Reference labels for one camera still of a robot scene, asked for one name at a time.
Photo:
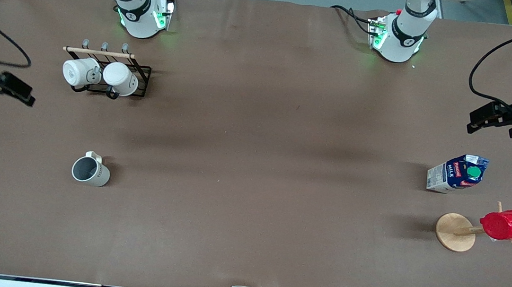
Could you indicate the red ribbed plastic cup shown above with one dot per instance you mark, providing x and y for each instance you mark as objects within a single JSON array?
[{"x": 506, "y": 226}]

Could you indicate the brown table cover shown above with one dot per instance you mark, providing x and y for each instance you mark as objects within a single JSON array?
[{"x": 227, "y": 231}]

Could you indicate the plain white mug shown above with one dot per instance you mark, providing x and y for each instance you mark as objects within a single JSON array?
[{"x": 121, "y": 78}]

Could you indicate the wooden mug tree stand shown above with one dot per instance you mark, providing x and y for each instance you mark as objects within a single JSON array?
[{"x": 453, "y": 233}]

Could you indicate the blue white milk carton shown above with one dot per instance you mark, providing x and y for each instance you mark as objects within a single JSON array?
[{"x": 454, "y": 176}]

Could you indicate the grey ceramic mug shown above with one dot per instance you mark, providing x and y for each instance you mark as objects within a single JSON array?
[{"x": 91, "y": 173}]

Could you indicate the white mug with face print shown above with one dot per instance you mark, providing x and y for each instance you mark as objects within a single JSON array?
[{"x": 78, "y": 72}]

